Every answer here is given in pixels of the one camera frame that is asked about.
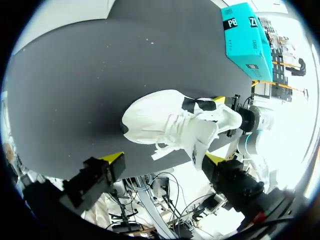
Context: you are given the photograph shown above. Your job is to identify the teal box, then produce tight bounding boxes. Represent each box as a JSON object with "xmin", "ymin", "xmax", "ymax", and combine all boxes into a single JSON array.
[{"xmin": 220, "ymin": 2, "xmax": 274, "ymax": 83}]

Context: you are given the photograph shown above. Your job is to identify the white shoe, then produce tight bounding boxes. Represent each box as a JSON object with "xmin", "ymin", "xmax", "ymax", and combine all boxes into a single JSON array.
[{"xmin": 119, "ymin": 89, "xmax": 244, "ymax": 172}]

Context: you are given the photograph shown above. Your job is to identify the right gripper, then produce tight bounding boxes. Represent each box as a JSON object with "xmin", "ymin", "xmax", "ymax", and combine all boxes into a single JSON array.
[{"xmin": 211, "ymin": 94, "xmax": 256, "ymax": 138}]

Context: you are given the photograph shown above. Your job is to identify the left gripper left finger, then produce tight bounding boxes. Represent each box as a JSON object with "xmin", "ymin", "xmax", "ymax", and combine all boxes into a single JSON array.
[{"xmin": 59, "ymin": 151, "xmax": 126, "ymax": 216}]

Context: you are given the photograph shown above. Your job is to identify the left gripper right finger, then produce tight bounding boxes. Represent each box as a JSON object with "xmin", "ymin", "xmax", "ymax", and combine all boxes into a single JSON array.
[{"xmin": 202, "ymin": 153, "xmax": 265, "ymax": 214}]

